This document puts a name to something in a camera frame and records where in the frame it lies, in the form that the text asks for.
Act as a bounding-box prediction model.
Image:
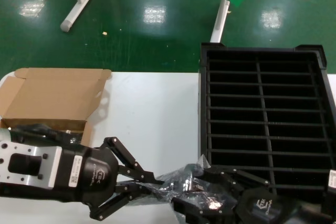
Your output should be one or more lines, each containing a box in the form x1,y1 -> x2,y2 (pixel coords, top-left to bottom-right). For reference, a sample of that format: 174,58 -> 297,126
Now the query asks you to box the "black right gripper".
172,167 -> 303,224

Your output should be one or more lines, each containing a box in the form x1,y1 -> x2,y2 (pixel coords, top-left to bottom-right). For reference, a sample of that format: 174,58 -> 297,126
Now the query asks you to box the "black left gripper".
0,136 -> 165,221

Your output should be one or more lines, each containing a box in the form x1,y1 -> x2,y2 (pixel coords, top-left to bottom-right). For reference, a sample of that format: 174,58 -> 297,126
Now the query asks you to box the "clear grey antistatic bag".
146,154 -> 245,224

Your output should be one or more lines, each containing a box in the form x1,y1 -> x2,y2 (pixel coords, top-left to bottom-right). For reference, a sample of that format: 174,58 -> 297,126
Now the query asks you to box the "black slotted plastic container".
198,42 -> 336,204

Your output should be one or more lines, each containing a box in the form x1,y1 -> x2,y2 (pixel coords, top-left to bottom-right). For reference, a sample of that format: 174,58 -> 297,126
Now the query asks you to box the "open brown cardboard box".
0,68 -> 112,149

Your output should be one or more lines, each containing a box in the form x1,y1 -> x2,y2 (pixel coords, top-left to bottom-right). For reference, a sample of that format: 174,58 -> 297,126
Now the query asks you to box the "white metal table leg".
60,0 -> 102,33
209,0 -> 233,43

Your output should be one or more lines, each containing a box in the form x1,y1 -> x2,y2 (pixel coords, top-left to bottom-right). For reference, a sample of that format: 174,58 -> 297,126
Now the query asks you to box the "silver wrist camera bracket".
0,139 -> 62,190

